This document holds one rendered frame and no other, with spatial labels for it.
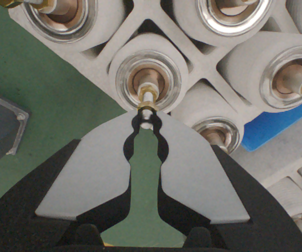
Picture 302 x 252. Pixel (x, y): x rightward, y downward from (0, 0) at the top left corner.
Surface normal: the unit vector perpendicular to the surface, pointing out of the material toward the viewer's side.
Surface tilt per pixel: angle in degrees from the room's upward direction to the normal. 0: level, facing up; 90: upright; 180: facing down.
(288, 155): 90
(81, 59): 0
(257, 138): 88
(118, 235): 0
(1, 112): 90
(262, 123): 88
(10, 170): 0
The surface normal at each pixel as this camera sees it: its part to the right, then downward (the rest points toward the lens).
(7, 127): 0.98, -0.15
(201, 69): 0.00, 0.51
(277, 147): -0.75, -0.57
